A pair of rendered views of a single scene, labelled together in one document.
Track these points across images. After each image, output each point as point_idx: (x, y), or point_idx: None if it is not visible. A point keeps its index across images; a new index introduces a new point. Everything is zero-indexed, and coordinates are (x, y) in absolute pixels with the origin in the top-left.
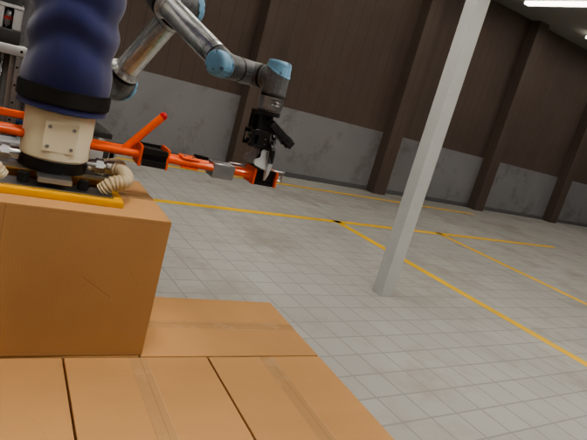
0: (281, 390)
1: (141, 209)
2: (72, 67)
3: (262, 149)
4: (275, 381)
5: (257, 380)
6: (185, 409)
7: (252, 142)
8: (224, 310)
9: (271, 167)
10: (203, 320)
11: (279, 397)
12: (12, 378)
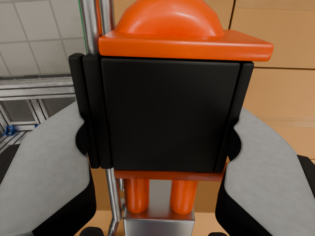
0: (296, 12)
1: (209, 230)
2: None
3: (60, 222)
4: (281, 11)
5: (271, 32)
6: (279, 105)
7: None
8: (126, 4)
9: (285, 140)
10: None
11: (303, 21)
12: None
